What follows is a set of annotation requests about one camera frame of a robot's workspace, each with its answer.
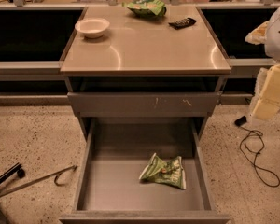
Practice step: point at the green jalapeno chip bag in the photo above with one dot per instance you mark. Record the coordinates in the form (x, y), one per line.
(170, 173)

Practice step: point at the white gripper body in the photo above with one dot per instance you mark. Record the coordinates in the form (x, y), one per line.
(278, 36)

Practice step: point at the open lower grey drawer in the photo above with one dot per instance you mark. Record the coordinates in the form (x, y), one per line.
(109, 190)

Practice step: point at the black power adapter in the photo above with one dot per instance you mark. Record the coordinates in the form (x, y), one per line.
(240, 121)

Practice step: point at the black wheeled stand leg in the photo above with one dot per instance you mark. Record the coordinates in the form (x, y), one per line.
(15, 169)

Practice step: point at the metal hooked rod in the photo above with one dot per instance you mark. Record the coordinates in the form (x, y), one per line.
(55, 175)

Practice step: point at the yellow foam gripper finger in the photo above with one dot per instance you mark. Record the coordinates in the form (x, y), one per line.
(266, 101)
(258, 35)

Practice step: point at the closed upper grey drawer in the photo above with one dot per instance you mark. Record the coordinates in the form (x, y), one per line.
(143, 104)

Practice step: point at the grey drawer cabinet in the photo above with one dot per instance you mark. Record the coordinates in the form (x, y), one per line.
(145, 55)

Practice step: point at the dark candy bar wrapper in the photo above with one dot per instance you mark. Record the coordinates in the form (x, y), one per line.
(187, 22)

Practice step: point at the green chip bag on counter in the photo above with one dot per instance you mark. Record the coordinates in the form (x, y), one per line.
(147, 8)

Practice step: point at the white bowl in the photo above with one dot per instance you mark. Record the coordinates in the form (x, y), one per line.
(92, 27)

